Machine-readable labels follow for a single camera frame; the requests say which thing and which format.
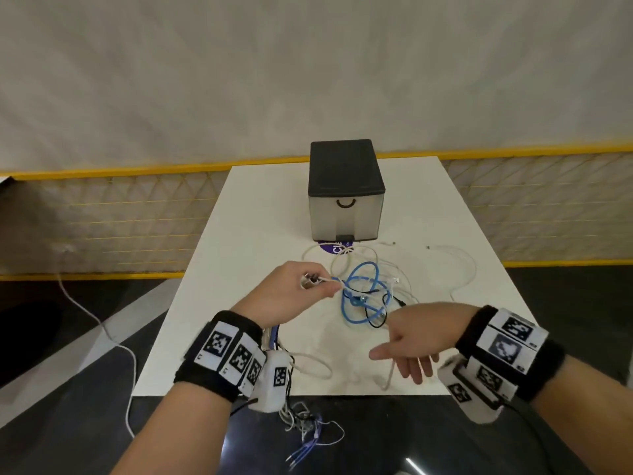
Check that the person's left hand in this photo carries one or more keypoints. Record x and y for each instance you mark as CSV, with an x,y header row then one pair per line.
x,y
282,291

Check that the person's right hand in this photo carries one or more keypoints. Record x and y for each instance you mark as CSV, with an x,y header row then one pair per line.
x,y
425,331

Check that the black-topped grey drawer box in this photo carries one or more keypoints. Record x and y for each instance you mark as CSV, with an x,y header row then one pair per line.
x,y
343,168

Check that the person's right forearm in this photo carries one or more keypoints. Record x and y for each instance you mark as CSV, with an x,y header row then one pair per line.
x,y
593,420

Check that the dark blue printed packet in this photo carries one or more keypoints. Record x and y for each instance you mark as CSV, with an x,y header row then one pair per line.
x,y
331,249

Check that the black wristband with markers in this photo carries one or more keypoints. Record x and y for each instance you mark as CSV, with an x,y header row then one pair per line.
x,y
198,378
549,371

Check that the yellow mesh fence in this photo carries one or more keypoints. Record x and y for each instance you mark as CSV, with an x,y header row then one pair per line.
x,y
123,227

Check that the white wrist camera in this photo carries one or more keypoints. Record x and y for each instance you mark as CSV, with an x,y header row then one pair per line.
x,y
269,400
479,413

